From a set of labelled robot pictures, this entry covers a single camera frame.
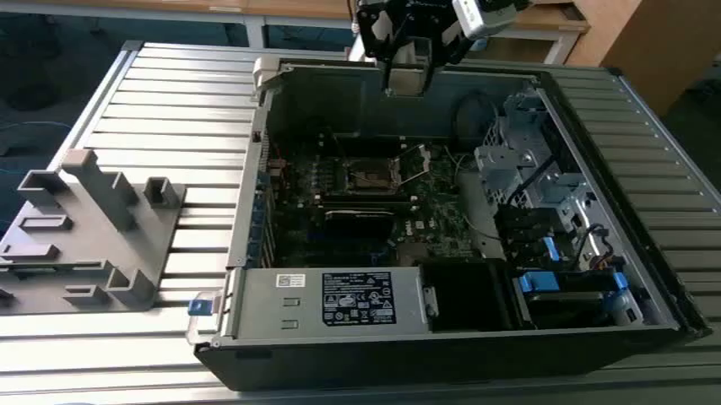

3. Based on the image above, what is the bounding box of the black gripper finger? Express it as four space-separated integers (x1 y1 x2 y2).
421 24 469 91
361 24 397 95

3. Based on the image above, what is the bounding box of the grey parts rack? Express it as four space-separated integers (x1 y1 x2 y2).
0 148 188 316

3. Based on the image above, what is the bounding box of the hard disk in blue carrier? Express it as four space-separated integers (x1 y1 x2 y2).
515 269 632 329

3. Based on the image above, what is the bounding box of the black graphics card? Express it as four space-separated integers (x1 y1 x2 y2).
322 208 398 255

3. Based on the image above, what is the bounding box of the black looped wire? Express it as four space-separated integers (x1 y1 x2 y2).
451 89 503 149

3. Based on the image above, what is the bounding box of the green motherboard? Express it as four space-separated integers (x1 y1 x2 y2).
263 133 509 269

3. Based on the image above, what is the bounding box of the wooden desk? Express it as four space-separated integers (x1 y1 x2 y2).
0 0 252 47
247 0 592 64

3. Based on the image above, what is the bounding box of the brown chipset heatsink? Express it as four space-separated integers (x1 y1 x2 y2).
393 241 430 265

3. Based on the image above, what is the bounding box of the metal drive cage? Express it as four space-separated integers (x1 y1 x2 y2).
471 90 600 221

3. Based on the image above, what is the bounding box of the wooden cabinet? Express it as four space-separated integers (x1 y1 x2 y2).
566 0 721 117

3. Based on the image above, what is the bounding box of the black PC case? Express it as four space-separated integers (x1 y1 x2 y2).
184 56 713 393

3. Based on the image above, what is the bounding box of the black wire bundle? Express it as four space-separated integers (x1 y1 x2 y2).
573 222 628 272

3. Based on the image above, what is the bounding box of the blue floor cable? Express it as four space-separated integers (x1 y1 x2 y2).
0 120 74 132

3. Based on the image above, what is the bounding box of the beige case latch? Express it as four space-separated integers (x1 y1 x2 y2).
248 57 295 103

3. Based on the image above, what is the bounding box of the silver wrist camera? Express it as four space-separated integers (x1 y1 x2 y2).
451 0 531 42

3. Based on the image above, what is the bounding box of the silver power supply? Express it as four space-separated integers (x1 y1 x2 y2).
216 265 439 339

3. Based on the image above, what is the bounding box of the blue disk carrier clip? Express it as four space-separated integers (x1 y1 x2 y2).
539 235 566 263

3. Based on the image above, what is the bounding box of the blue case latch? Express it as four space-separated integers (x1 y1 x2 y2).
187 296 216 318

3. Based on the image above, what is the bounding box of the black RAM slot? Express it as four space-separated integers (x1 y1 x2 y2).
321 192 411 200

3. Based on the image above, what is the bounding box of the CPU socket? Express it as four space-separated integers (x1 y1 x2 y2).
341 156 407 193

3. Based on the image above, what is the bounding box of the metal socket cover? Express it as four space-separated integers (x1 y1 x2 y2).
393 143 437 186

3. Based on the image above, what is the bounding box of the silver CPU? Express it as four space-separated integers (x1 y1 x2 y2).
389 62 426 98

